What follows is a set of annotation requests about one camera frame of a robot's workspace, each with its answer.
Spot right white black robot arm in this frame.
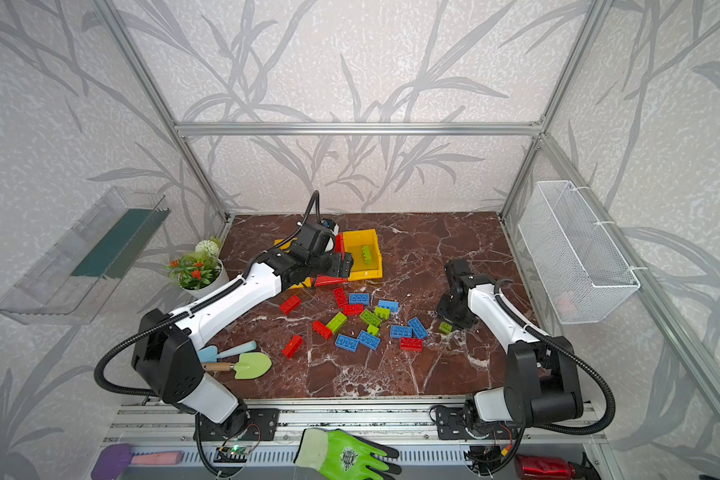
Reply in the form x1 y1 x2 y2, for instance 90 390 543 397
436 259 616 439

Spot green garden trowel wooden handle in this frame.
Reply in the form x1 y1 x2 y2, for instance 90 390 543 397
202 352 272 380

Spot purple brush pink handle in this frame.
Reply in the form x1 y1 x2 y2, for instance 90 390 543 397
90 444 182 480

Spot white wire mesh basket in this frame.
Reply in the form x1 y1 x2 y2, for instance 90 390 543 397
518 180 640 325

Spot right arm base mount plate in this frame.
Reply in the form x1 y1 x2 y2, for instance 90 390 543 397
429 404 475 441

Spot red lego upright top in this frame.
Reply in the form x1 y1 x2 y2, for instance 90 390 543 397
332 288 349 309

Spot green work glove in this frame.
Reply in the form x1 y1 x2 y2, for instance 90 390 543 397
294 428 402 480

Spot blue lego bottom left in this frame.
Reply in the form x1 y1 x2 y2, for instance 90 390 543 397
335 334 359 352

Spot yellow bin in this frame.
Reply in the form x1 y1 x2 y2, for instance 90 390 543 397
343 229 383 282
275 240 313 291

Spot small green circuit board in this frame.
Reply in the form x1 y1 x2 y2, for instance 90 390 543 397
214 445 254 465

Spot green lego long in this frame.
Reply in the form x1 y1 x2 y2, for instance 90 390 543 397
326 312 348 334

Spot light blue garden scoop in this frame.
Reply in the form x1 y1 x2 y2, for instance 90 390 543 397
197 341 257 363

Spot red lego under blue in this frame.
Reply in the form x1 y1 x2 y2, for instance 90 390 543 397
342 304 365 316

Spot clear acrylic wall shelf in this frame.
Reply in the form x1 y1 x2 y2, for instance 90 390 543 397
0 187 170 325

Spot blue lego bottom middle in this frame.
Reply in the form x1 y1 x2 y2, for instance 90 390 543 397
357 331 380 351

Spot potted flower plant white pot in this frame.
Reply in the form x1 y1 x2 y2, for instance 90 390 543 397
165 237 229 299

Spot red bin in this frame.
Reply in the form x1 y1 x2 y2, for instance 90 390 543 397
314 233 352 287

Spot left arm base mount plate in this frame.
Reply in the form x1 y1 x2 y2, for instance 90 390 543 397
193 407 280 442

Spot blue lego top right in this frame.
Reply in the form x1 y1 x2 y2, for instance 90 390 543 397
378 300 399 313

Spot blue lego right angled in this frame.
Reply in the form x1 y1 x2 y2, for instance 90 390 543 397
408 317 428 340

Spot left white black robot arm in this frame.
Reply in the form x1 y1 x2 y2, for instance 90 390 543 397
94 219 353 424

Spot red metallic object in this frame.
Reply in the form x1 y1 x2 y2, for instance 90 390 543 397
514 455 601 480

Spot blue lego right flat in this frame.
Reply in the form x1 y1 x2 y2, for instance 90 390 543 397
389 325 413 339

